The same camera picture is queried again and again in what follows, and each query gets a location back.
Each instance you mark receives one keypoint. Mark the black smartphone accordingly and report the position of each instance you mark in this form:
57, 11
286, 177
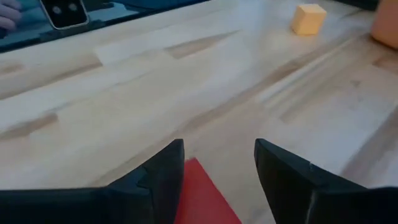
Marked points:
63, 12

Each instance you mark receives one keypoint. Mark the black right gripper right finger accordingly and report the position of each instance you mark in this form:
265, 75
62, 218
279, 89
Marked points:
298, 196

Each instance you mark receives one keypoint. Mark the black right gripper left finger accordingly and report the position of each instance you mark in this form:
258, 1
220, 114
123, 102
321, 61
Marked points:
140, 202

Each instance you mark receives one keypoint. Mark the red flat medium block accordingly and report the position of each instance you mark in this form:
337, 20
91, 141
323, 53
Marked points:
199, 199

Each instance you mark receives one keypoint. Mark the yellow small cube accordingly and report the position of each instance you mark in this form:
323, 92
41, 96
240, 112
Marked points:
308, 20

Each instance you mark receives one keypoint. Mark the orange plastic bin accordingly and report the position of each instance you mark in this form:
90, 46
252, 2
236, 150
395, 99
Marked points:
387, 25

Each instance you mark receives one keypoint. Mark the person's hand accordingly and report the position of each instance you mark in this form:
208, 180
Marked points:
9, 15

